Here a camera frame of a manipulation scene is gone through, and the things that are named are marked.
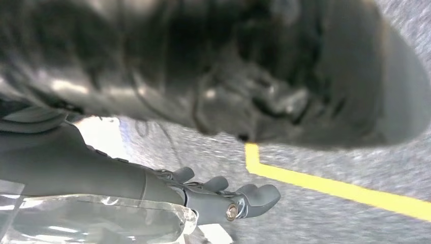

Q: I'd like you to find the yellow floor tape line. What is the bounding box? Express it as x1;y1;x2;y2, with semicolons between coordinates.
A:
244;143;431;223

